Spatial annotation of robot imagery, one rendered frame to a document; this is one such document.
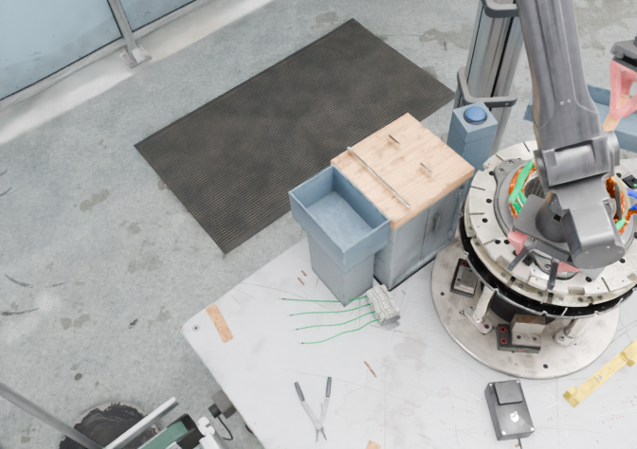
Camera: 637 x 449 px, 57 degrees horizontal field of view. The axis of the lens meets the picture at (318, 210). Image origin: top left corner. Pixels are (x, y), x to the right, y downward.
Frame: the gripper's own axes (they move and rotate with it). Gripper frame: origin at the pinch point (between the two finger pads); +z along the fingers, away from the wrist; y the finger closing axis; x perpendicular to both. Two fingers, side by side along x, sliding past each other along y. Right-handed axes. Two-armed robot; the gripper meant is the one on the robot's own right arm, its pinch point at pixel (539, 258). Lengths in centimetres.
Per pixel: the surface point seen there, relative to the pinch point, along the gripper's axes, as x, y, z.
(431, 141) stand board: 21.2, -27.2, 10.3
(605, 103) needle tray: 52, -2, 14
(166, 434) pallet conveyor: -48, -47, 41
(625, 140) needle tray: 41.8, 4.5, 12.2
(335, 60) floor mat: 133, -123, 116
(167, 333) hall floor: -19, -100, 117
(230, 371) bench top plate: -31, -43, 39
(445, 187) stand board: 12.5, -20.0, 10.3
